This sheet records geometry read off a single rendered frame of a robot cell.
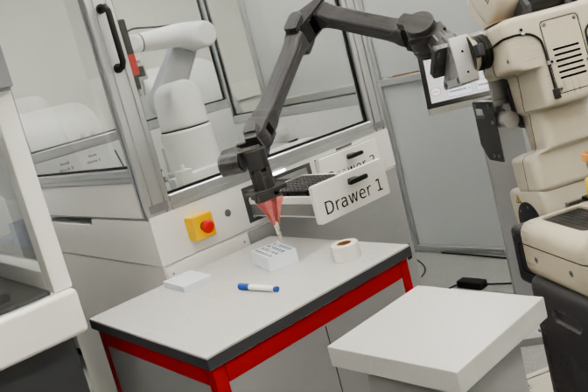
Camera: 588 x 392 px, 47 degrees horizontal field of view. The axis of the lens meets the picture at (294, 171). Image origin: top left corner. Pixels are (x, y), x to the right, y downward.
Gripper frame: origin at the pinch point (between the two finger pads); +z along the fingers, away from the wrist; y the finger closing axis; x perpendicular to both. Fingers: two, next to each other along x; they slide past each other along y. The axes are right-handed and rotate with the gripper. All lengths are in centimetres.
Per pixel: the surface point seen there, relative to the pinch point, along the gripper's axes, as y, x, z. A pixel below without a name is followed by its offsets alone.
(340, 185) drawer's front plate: -24.2, -5.7, -1.2
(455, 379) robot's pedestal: 10, 80, 14
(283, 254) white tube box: 0.6, 0.6, 8.9
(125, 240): 30, -47, 0
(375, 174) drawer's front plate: -38.1, -9.1, 0.6
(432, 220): -154, -158, 74
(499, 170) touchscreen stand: -117, -50, 27
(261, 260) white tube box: 5.3, -4.7, 9.6
